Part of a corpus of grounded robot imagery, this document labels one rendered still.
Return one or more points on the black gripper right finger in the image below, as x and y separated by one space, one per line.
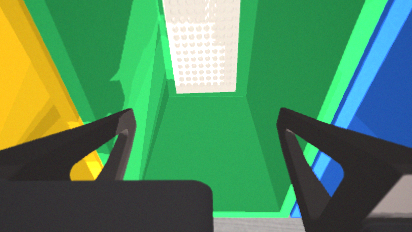
377 182

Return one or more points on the yellow open-top bin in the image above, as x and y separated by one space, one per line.
27 112

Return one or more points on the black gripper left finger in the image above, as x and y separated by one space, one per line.
52 157

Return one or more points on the green bin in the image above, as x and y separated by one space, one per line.
295 54

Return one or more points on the white well plate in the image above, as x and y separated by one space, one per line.
208 21

